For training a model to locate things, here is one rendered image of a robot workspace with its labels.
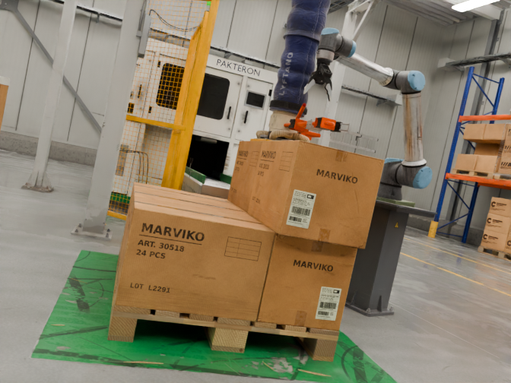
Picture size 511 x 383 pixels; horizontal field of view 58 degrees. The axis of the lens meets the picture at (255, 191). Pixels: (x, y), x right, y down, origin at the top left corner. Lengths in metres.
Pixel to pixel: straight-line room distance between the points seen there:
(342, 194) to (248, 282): 0.55
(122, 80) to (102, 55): 8.13
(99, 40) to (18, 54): 1.77
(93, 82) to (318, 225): 10.27
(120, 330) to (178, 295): 0.26
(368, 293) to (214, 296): 1.47
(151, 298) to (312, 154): 0.88
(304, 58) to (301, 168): 1.05
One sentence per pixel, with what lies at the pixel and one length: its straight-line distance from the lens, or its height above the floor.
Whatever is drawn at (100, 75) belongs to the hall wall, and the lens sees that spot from 11.93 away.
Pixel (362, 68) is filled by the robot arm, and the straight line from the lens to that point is 2.91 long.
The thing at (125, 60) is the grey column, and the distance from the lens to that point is 3.90.
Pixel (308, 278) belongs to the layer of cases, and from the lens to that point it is 2.10.
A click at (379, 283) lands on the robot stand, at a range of 3.26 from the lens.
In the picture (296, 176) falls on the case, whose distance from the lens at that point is 1.93.
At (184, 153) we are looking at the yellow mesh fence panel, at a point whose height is 0.79.
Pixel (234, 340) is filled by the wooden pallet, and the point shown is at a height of 0.06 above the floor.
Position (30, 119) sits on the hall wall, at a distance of 11.91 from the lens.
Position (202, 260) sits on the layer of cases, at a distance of 1.96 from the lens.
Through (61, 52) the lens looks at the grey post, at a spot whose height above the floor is 1.64.
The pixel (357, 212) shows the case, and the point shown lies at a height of 0.70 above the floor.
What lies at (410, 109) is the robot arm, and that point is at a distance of 3.03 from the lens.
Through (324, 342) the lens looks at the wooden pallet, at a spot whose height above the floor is 0.09.
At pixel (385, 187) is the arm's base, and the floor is 0.85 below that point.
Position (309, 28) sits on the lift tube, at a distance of 2.88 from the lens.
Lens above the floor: 0.80
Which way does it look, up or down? 3 degrees down
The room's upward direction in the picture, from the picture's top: 12 degrees clockwise
